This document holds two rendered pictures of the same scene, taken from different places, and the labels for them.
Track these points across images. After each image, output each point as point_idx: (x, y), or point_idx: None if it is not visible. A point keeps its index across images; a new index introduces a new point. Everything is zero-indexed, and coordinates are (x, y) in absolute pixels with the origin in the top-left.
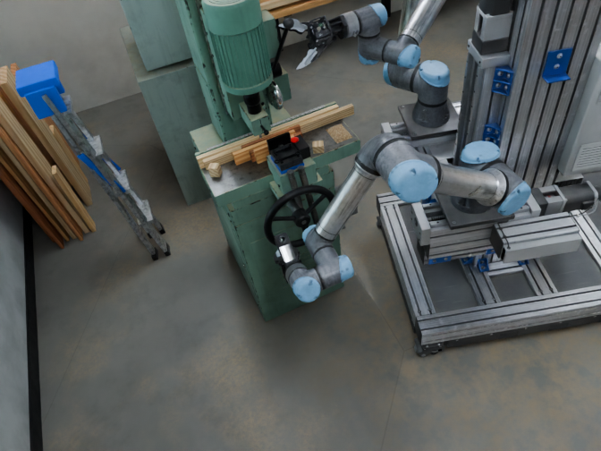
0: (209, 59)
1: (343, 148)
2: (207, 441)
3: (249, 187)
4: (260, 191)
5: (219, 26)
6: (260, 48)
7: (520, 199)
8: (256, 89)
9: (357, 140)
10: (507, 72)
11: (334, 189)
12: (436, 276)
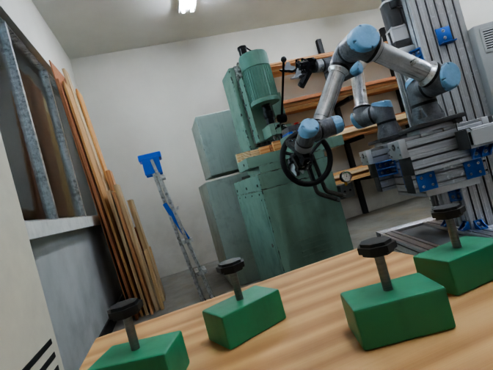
0: (244, 111)
1: (331, 139)
2: None
3: (269, 156)
4: (277, 161)
5: (247, 62)
6: (270, 76)
7: (453, 70)
8: (269, 97)
9: (340, 134)
10: (416, 48)
11: (332, 173)
12: (442, 241)
